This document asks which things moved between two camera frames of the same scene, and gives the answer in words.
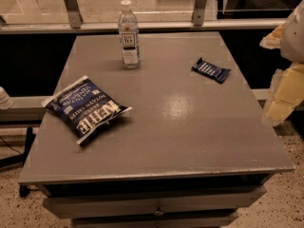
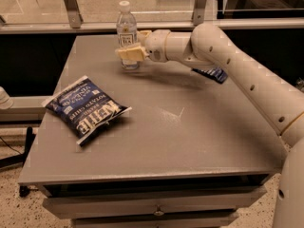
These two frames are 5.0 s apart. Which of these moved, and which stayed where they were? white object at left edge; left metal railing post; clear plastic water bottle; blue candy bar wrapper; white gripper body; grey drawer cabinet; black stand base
Moved: white gripper body
Stayed: blue candy bar wrapper; clear plastic water bottle; left metal railing post; black stand base; grey drawer cabinet; white object at left edge
